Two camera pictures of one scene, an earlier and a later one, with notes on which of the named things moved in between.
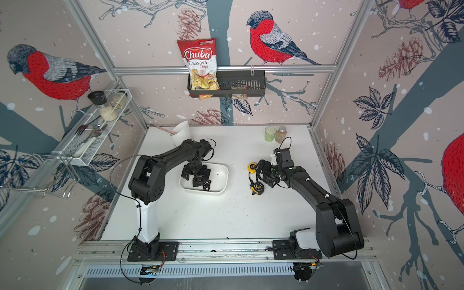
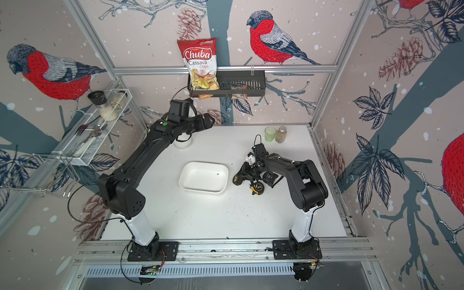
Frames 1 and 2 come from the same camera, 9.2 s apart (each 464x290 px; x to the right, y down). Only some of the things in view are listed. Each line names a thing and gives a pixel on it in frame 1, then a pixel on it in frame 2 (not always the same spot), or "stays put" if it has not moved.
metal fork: x=82 y=128 stays put
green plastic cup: x=269 y=133 stays put
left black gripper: x=205 y=174 → x=202 y=125
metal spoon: x=96 y=133 stays put
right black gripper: x=260 y=164 → x=244 y=173
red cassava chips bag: x=200 y=57 stays put
